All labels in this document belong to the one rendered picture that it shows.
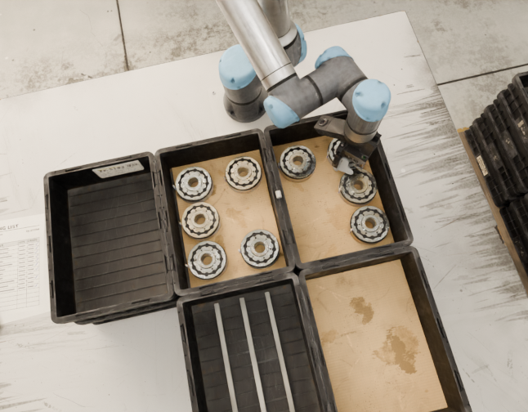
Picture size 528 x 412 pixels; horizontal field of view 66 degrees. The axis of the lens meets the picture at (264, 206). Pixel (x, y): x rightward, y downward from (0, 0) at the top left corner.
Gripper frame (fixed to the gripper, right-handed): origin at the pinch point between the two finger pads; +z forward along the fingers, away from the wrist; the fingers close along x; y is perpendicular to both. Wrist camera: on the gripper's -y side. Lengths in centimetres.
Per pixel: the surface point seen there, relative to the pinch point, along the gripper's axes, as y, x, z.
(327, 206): 4.1, -13.1, 2.0
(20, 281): -62, -80, 15
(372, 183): 11.2, -1.7, -1.0
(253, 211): -12.4, -25.5, 2.0
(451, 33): 5, 139, 85
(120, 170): -49, -37, -3
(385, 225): 19.9, -10.2, -1.0
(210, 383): 3, -68, 2
